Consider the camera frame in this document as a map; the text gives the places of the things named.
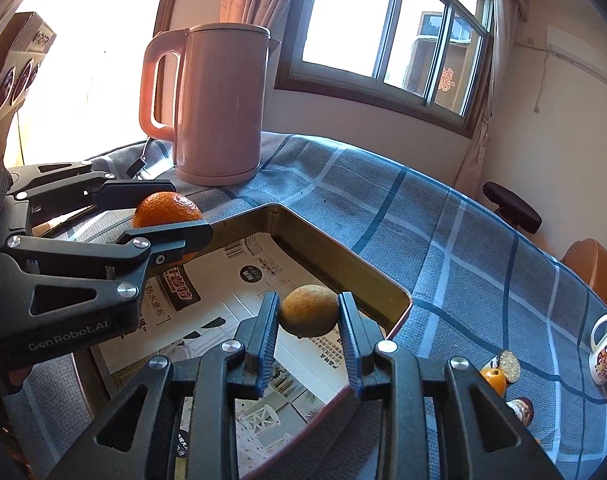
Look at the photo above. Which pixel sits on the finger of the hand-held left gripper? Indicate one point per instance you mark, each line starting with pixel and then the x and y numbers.
pixel 173 240
pixel 118 192

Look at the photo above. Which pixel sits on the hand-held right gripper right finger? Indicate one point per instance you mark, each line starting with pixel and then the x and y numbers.
pixel 348 345

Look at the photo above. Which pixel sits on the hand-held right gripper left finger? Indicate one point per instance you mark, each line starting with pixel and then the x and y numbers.
pixel 268 340

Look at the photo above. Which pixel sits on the large orange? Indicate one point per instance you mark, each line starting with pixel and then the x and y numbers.
pixel 166 210

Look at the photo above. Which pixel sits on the small brown round fruit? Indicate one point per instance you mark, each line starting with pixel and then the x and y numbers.
pixel 308 310

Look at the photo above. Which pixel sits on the metal tin box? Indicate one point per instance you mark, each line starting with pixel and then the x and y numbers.
pixel 333 260

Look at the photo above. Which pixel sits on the round sesame cake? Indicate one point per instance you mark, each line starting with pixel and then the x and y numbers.
pixel 521 407

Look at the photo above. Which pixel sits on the black kettle plug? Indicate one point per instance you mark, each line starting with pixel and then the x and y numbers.
pixel 141 162

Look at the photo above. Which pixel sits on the printed paper liner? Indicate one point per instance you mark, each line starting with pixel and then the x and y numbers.
pixel 243 295

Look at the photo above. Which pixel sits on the pink electric kettle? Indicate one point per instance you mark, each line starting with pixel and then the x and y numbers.
pixel 218 110

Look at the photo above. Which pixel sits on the blue checked tablecloth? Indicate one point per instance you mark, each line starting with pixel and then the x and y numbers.
pixel 408 220

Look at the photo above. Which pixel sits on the small orange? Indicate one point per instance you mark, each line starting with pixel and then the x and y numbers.
pixel 493 381

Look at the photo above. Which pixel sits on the cork-lidded jar upright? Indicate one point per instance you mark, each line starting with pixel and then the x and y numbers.
pixel 508 364

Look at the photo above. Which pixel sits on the black round stool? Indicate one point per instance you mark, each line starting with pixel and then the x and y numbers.
pixel 513 205

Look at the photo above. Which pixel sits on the brown leather sofa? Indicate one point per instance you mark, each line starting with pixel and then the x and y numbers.
pixel 591 270

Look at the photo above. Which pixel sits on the brown framed window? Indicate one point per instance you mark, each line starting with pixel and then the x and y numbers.
pixel 343 20

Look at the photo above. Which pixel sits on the red paper window decal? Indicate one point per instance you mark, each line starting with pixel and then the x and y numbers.
pixel 446 80

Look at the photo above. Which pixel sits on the beige curtain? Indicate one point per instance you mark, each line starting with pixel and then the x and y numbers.
pixel 503 25

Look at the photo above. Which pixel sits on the white air conditioner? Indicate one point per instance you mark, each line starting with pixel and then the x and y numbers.
pixel 578 50

